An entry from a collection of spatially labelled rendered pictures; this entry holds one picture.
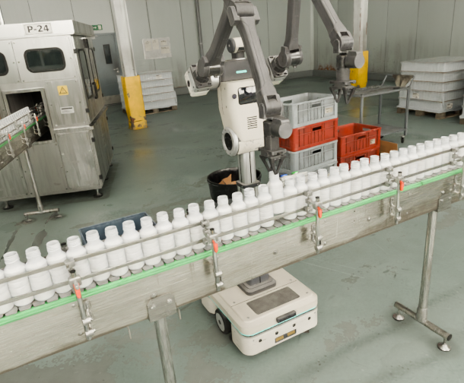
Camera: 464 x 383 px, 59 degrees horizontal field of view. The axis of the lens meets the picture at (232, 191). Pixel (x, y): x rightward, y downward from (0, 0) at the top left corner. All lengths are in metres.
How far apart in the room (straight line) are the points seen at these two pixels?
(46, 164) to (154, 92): 6.16
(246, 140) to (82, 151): 3.17
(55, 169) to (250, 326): 3.46
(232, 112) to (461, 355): 1.80
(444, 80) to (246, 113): 6.53
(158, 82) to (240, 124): 8.90
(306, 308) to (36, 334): 1.54
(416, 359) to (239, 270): 1.32
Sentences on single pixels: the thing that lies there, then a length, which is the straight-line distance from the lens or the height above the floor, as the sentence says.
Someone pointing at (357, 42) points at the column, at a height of 1.33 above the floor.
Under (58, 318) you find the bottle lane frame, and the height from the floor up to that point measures 0.94.
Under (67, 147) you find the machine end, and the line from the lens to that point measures 5.05.
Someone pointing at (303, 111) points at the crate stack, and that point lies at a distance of 3.82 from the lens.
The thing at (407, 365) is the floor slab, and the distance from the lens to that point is 2.53.
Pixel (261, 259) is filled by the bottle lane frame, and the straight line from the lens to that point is 1.60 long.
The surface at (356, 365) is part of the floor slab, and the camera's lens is 2.48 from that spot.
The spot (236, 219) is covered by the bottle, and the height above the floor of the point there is 1.08.
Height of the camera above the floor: 1.71
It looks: 21 degrees down
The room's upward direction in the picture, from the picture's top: 5 degrees counter-clockwise
